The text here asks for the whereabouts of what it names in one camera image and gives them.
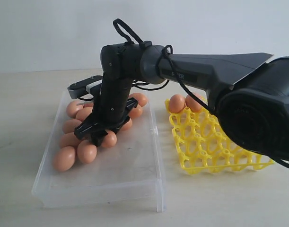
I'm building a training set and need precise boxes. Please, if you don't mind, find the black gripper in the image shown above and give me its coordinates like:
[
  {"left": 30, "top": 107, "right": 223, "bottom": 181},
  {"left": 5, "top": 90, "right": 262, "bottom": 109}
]
[{"left": 74, "top": 73, "right": 138, "bottom": 147}]

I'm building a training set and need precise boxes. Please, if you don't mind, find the brown egg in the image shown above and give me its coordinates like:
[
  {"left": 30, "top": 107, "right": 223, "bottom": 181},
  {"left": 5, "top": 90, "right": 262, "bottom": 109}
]
[
  {"left": 75, "top": 107, "right": 93, "bottom": 122},
  {"left": 121, "top": 119, "right": 133, "bottom": 131},
  {"left": 62, "top": 119, "right": 82, "bottom": 134},
  {"left": 168, "top": 94, "right": 185, "bottom": 113},
  {"left": 66, "top": 101, "right": 84, "bottom": 118},
  {"left": 185, "top": 95, "right": 202, "bottom": 113},
  {"left": 101, "top": 130, "right": 117, "bottom": 148},
  {"left": 59, "top": 132, "right": 81, "bottom": 148},
  {"left": 129, "top": 105, "right": 143, "bottom": 119},
  {"left": 53, "top": 146, "right": 76, "bottom": 172},
  {"left": 77, "top": 140, "right": 97, "bottom": 164},
  {"left": 129, "top": 92, "right": 148, "bottom": 107}
]

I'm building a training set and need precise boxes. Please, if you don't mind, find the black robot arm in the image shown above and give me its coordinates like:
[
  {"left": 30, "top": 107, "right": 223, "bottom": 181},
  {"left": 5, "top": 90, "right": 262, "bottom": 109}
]
[{"left": 74, "top": 41, "right": 289, "bottom": 168}]

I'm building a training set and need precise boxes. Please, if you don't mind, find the yellow plastic egg rack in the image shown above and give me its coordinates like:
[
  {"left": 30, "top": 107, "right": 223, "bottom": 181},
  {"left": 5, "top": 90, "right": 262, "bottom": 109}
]
[{"left": 168, "top": 107, "right": 274, "bottom": 175}]

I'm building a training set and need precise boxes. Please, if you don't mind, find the clear plastic tray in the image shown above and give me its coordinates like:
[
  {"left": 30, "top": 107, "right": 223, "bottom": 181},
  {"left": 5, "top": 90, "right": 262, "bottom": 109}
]
[{"left": 32, "top": 92, "right": 166, "bottom": 212}]

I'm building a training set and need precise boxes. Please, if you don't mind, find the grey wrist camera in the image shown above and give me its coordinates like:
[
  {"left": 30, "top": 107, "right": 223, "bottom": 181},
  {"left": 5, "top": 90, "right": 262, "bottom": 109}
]
[{"left": 67, "top": 75, "right": 103, "bottom": 99}]

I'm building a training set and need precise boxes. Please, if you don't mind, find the black cable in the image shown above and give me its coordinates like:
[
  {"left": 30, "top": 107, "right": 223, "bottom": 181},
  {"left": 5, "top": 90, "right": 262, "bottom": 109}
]
[{"left": 113, "top": 18, "right": 289, "bottom": 171}]

